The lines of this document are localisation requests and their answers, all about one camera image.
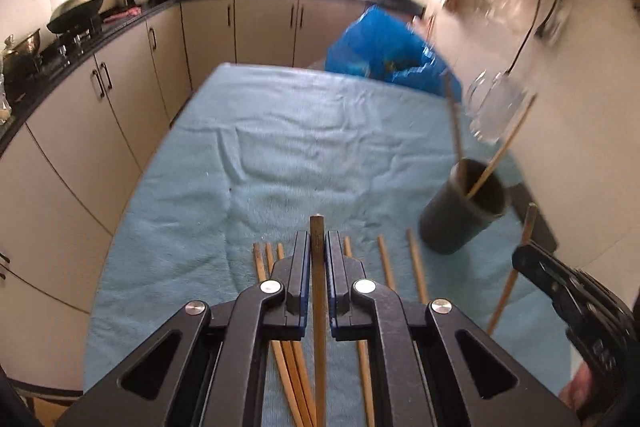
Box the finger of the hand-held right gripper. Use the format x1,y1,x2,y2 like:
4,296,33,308
512,243,581,308

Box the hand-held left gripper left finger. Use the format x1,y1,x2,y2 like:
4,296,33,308
55,231,313,427

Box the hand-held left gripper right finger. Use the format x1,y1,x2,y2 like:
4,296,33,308
326,231,581,427

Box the single wooden chopstick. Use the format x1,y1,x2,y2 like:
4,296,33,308
486,203,538,335
466,93,538,198
443,73,471,198
309,215,328,427

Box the bunch of wooden chopsticks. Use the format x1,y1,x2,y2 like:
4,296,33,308
252,229,431,427

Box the dark grey utensil cup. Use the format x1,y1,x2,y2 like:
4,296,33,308
418,158,507,256

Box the person's right hand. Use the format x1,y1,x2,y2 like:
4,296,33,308
559,364,598,415

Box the light blue table cloth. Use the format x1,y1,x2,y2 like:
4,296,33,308
82,63,571,427

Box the clear glass mug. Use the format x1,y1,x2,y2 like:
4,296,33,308
466,71,532,146

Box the blue plastic bag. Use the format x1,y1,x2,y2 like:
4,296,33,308
325,5,463,98

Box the beige lower kitchen cabinets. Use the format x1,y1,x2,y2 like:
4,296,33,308
0,0,366,408

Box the black kitchen countertop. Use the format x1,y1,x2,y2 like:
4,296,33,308
0,0,426,152

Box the gas stove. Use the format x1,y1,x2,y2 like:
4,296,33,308
39,19,107,65

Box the black wok with lid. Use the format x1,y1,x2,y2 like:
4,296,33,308
46,0,128,34

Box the steel cooking pot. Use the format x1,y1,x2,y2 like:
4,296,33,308
2,29,43,78

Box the black power cable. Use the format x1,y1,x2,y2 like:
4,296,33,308
507,0,547,75

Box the white wall power strip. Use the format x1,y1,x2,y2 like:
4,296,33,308
537,0,572,45

